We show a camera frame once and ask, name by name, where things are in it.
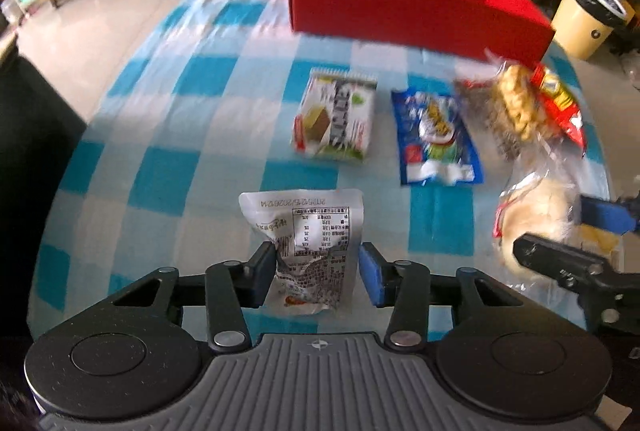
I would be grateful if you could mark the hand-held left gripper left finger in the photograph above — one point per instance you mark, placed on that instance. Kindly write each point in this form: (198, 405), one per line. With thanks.
(264, 273)

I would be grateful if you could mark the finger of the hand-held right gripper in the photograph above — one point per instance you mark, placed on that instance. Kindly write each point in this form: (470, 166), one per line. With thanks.
(550, 256)
(607, 216)

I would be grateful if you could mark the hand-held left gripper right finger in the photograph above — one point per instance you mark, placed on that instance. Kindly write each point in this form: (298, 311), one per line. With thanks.
(372, 276)

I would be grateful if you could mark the bread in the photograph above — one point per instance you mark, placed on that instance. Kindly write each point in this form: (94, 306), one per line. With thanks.
(540, 206)

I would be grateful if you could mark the white snack packet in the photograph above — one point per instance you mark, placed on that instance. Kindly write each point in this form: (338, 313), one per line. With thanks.
(310, 231)

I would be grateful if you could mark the red snack packet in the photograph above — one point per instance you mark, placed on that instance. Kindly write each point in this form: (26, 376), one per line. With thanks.
(560, 103)

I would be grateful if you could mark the clear yellow crisp packet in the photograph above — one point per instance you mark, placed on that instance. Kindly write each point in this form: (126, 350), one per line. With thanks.
(517, 103)

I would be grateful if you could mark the blue snack packet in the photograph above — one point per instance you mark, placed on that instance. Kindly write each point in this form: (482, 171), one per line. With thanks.
(435, 136)

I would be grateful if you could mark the green and white wafer packet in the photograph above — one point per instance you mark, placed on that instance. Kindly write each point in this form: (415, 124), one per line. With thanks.
(340, 116)

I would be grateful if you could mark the red cardboard box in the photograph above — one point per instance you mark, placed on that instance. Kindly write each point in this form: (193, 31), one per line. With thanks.
(400, 11)

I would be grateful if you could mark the blue white checkered tablecloth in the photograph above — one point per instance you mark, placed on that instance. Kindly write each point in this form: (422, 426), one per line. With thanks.
(175, 136)

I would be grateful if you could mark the yellow trash bin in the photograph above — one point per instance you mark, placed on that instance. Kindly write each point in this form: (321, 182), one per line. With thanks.
(580, 26)

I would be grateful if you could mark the dark chair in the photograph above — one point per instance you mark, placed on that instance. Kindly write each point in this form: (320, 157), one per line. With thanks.
(30, 161)

